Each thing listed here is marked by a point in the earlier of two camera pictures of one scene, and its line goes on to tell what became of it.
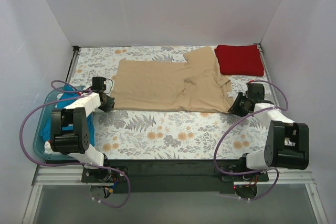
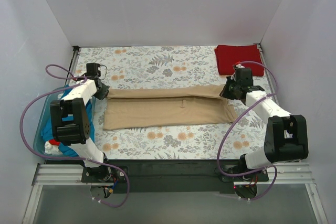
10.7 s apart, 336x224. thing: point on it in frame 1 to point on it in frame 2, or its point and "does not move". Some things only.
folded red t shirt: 240,60 does not move
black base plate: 150,175 does not move
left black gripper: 108,102 to 103,91
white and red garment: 48,149 does not move
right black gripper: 237,104 to 227,92
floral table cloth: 166,135 does not move
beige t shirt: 195,84 to 145,106
